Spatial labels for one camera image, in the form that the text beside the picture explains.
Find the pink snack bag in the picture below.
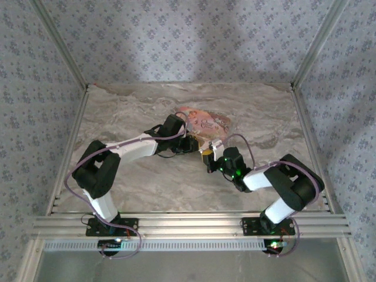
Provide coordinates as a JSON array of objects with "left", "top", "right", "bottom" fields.
[{"left": 175, "top": 106, "right": 232, "bottom": 148}]

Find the right controller board with LED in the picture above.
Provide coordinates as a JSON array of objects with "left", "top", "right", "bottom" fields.
[{"left": 263, "top": 239, "right": 288, "bottom": 254}]

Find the controller board with led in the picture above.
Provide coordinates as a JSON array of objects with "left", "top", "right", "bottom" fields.
[
  {"left": 263, "top": 239, "right": 288, "bottom": 254},
  {"left": 98, "top": 239, "right": 125, "bottom": 251}
]

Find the left controller board with LED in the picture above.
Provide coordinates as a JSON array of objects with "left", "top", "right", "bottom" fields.
[{"left": 98, "top": 239, "right": 125, "bottom": 251}]

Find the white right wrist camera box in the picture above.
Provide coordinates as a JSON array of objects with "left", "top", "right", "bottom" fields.
[{"left": 209, "top": 140, "right": 225, "bottom": 162}]

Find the aluminium front mounting rail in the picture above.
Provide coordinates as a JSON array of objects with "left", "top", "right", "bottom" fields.
[{"left": 30, "top": 213, "right": 353, "bottom": 239}]

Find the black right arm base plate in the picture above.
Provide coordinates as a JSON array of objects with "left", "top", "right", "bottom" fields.
[{"left": 241, "top": 217, "right": 296, "bottom": 237}]

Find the grey slotted cable duct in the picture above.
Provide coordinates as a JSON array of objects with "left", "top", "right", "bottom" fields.
[{"left": 43, "top": 239, "right": 290, "bottom": 253}]

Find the aluminium side frame rail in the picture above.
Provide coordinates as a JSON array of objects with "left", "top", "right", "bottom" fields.
[
  {"left": 45, "top": 85, "right": 90, "bottom": 216},
  {"left": 290, "top": 83, "right": 336, "bottom": 213}
]

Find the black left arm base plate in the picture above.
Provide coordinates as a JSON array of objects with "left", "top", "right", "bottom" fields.
[{"left": 85, "top": 217, "right": 140, "bottom": 237}]

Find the aluminium corner frame post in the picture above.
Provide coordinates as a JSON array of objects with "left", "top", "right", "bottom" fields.
[
  {"left": 28, "top": 0, "right": 90, "bottom": 90},
  {"left": 290, "top": 0, "right": 351, "bottom": 89}
]

